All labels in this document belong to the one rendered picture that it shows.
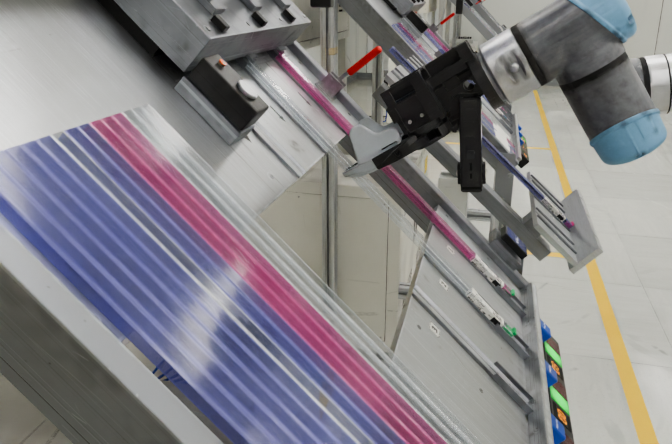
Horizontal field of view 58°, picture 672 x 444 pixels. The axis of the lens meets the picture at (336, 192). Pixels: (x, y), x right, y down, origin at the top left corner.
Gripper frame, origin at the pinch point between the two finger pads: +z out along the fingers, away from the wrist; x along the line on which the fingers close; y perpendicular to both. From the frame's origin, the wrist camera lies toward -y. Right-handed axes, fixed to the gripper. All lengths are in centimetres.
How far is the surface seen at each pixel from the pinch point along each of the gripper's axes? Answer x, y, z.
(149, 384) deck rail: 47.8, 1.7, 0.1
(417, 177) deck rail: -19.0, -7.9, -1.5
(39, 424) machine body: 17, -6, 51
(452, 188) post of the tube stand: -45.8, -18.4, 0.5
